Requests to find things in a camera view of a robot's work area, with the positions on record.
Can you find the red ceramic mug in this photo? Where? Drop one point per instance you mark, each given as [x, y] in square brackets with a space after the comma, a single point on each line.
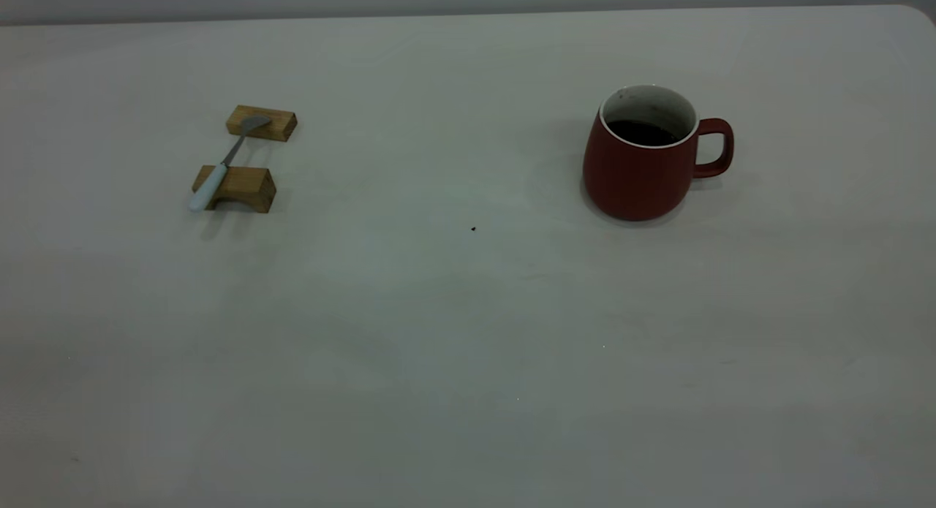
[632, 183]

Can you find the dark coffee liquid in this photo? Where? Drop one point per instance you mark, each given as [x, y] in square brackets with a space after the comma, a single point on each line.
[642, 133]

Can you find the arched wooden block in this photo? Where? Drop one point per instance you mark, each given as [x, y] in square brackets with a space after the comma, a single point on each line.
[252, 183]

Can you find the flat rectangular wooden block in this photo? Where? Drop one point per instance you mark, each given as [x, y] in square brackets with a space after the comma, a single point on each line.
[272, 128]

